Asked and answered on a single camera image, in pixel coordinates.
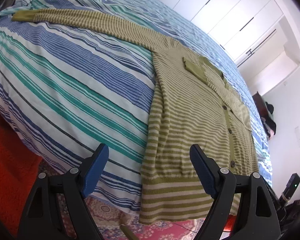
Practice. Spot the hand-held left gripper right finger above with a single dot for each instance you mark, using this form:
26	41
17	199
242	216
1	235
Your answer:
202	170

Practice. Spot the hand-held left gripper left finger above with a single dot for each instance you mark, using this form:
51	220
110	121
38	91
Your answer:
93	170

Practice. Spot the green striped cardigan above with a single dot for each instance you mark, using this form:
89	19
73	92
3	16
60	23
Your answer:
190	110

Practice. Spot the pile of dark clothes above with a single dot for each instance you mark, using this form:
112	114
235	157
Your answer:
270	123

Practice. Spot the patterned red rug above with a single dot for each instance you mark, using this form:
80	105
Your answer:
107	212

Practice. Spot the green cloth strip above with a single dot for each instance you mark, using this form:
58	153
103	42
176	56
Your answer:
128	233

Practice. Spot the dark wooden nightstand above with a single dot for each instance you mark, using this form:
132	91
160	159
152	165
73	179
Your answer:
258	102

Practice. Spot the orange fuzzy blanket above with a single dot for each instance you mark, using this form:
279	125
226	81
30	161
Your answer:
7	142

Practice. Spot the bed with blue striped sheet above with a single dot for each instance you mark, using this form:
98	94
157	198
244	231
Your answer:
65	80

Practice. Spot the white wardrobe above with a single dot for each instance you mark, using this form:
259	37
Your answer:
215	5

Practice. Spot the white wall outlet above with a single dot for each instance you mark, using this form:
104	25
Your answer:
298	136

